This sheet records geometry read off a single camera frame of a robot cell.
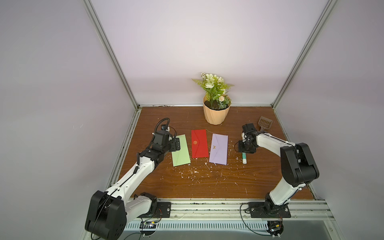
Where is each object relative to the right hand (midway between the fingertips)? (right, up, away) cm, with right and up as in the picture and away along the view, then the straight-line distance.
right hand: (243, 144), depth 95 cm
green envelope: (-41, -8, -3) cm, 42 cm away
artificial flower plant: (-19, +35, -3) cm, 40 cm away
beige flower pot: (-18, +18, +4) cm, 25 cm away
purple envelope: (-16, -5, 0) cm, 17 cm away
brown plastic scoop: (+21, +13, +14) cm, 28 cm away
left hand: (-44, +5, -10) cm, 45 cm away
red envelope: (-29, -3, +2) cm, 29 cm away
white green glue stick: (-1, -8, -6) cm, 10 cm away
